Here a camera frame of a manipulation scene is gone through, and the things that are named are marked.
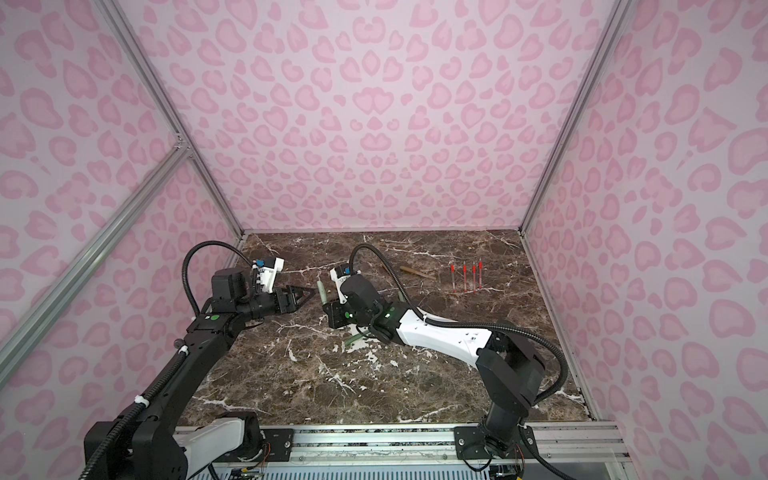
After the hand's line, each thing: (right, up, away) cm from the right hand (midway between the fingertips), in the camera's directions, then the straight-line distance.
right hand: (324, 305), depth 77 cm
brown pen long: (+15, +8, +30) cm, 34 cm away
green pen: (-1, +3, +1) cm, 4 cm away
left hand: (-4, +4, +1) cm, 6 cm away
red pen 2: (+43, +4, +26) cm, 50 cm away
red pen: (+38, +3, +26) cm, 47 cm away
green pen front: (+5, -12, +13) cm, 19 cm away
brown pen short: (+26, +7, +32) cm, 42 cm away
